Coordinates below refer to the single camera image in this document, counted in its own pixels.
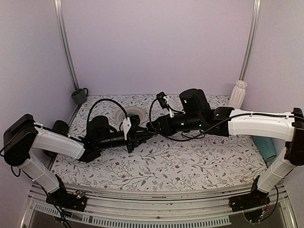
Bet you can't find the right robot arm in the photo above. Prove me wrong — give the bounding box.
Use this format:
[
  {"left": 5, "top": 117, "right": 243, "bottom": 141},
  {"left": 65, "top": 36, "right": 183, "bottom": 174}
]
[{"left": 146, "top": 88, "right": 304, "bottom": 207}]

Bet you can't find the white ribbed vase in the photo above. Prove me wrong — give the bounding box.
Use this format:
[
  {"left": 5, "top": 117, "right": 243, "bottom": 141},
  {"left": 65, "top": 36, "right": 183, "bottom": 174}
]
[{"left": 228, "top": 80, "right": 247, "bottom": 109}]

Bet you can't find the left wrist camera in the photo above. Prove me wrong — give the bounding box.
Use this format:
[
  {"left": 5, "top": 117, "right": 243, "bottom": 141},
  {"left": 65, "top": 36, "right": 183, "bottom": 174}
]
[{"left": 122, "top": 115, "right": 140, "bottom": 141}]

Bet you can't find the black cylinder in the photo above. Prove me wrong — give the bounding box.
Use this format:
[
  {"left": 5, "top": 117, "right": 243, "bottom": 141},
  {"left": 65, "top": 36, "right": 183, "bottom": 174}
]
[{"left": 52, "top": 120, "right": 69, "bottom": 136}]

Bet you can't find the floral tablecloth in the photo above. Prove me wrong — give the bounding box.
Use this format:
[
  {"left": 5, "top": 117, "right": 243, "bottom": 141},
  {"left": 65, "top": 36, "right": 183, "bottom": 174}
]
[{"left": 48, "top": 94, "right": 270, "bottom": 192}]

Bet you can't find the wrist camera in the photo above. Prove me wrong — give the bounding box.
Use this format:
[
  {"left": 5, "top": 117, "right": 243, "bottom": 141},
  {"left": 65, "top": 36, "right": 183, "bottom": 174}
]
[
  {"left": 122, "top": 115, "right": 140, "bottom": 141},
  {"left": 156, "top": 92, "right": 175, "bottom": 118}
]

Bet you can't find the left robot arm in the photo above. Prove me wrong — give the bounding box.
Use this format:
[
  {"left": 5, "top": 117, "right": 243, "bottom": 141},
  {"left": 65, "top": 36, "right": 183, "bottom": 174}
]
[{"left": 3, "top": 114, "right": 156, "bottom": 206}]

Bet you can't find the front aluminium rail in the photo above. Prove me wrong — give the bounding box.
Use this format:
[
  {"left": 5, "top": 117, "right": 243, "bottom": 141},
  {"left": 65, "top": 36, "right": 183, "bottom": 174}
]
[{"left": 22, "top": 185, "right": 297, "bottom": 228}]

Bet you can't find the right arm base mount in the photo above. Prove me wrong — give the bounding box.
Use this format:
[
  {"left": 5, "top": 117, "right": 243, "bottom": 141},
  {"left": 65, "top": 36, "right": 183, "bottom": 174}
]
[{"left": 228, "top": 193, "right": 270, "bottom": 223}]

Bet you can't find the swirl patterned bowl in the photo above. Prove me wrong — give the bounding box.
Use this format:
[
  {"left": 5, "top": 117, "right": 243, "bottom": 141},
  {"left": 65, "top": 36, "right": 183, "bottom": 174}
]
[{"left": 114, "top": 106, "right": 148, "bottom": 125}]

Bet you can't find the camera cable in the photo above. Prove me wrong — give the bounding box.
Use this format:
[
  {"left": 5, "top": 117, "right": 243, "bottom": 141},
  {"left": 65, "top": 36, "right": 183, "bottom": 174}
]
[
  {"left": 86, "top": 99, "right": 128, "bottom": 129},
  {"left": 148, "top": 97, "right": 304, "bottom": 141}
]

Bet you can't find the grey mug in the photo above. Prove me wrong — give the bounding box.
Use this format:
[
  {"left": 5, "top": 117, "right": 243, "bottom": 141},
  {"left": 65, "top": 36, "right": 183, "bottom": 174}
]
[{"left": 71, "top": 88, "right": 88, "bottom": 105}]

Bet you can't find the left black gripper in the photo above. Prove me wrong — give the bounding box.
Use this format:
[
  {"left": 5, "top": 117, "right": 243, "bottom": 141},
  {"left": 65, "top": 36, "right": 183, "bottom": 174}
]
[{"left": 97, "top": 128, "right": 153, "bottom": 154}]

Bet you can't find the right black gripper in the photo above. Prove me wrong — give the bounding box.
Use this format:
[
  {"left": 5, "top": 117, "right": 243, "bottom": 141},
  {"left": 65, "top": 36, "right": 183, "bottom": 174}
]
[{"left": 147, "top": 114, "right": 202, "bottom": 138}]

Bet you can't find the aluminium post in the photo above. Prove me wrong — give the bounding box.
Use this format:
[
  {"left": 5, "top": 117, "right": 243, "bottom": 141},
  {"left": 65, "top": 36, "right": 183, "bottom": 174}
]
[
  {"left": 239, "top": 0, "right": 261, "bottom": 81},
  {"left": 54, "top": 0, "right": 79, "bottom": 90}
]

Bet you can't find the teal cup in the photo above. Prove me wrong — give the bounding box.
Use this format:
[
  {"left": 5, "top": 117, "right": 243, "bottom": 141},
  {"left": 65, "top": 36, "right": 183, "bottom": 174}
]
[{"left": 252, "top": 136, "right": 277, "bottom": 162}]

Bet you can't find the left camera cable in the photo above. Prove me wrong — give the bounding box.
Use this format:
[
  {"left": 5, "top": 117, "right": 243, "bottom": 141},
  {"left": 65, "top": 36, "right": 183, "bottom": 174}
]
[{"left": 86, "top": 99, "right": 128, "bottom": 129}]

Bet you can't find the left aluminium post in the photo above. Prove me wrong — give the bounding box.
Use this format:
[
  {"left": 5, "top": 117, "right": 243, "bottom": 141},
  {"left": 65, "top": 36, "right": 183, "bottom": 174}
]
[{"left": 54, "top": 0, "right": 79, "bottom": 90}]

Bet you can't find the right camera cable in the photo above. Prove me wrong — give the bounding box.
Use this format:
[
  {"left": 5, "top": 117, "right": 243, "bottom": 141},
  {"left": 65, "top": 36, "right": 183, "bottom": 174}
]
[{"left": 148, "top": 97, "right": 304, "bottom": 141}]

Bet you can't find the right aluminium post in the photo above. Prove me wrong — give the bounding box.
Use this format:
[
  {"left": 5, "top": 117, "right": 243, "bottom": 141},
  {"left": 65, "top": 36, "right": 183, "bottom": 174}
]
[{"left": 239, "top": 0, "right": 261, "bottom": 81}]

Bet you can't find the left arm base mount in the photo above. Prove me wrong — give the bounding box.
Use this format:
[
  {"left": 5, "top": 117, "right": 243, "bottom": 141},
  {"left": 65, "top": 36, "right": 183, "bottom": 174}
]
[{"left": 46, "top": 189, "right": 88, "bottom": 212}]

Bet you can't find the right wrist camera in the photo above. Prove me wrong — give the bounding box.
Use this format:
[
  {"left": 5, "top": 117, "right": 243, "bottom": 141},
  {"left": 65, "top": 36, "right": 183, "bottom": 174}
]
[{"left": 156, "top": 92, "right": 175, "bottom": 118}]

